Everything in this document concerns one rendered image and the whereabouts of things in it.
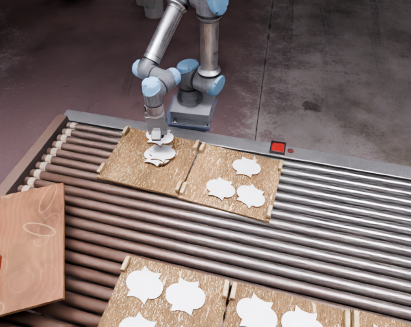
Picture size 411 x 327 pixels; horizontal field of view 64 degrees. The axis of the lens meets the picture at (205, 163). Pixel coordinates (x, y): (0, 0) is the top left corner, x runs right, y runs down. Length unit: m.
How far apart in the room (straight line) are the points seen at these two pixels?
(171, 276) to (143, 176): 0.51
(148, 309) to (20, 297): 0.42
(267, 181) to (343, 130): 1.88
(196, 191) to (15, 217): 0.74
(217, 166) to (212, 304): 0.64
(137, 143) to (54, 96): 2.24
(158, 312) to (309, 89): 2.93
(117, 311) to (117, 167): 0.67
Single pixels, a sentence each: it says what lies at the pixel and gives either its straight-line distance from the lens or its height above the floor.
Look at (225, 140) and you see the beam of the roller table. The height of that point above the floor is 0.91.
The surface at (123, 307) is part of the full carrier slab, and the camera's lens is 1.31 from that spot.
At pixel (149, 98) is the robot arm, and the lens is 1.39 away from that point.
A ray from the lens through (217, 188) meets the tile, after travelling 1.50.
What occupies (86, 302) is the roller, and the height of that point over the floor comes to 0.92.
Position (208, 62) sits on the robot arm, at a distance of 1.65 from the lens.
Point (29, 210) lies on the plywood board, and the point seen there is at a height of 1.04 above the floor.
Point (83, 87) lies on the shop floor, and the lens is 3.88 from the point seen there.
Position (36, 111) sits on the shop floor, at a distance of 3.76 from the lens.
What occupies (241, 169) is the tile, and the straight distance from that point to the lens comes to 1.57.
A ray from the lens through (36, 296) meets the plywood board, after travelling 1.31.
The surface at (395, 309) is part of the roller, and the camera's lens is 1.45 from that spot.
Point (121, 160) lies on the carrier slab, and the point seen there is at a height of 0.94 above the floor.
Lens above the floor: 2.16
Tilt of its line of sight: 49 degrees down
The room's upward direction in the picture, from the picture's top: 1 degrees counter-clockwise
